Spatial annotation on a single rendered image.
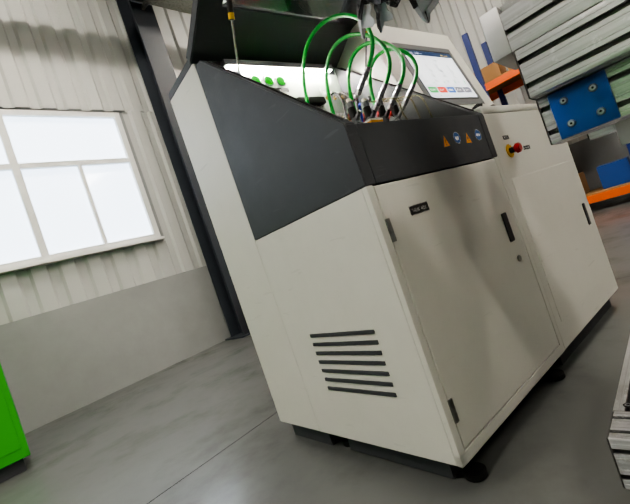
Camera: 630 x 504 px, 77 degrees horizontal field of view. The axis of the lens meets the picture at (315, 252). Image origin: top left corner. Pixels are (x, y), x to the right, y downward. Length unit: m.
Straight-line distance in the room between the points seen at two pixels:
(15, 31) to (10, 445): 4.31
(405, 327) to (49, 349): 4.04
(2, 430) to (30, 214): 2.37
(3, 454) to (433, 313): 2.74
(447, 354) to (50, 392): 4.08
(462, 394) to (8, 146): 4.77
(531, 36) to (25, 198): 4.64
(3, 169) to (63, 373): 2.10
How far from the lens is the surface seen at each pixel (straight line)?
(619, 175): 6.51
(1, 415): 3.19
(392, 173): 1.06
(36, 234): 4.84
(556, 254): 1.75
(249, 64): 1.65
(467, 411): 1.15
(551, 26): 0.87
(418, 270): 1.04
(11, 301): 4.70
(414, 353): 1.04
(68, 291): 4.79
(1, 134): 5.18
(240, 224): 1.48
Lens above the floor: 0.67
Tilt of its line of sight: level
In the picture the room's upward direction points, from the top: 19 degrees counter-clockwise
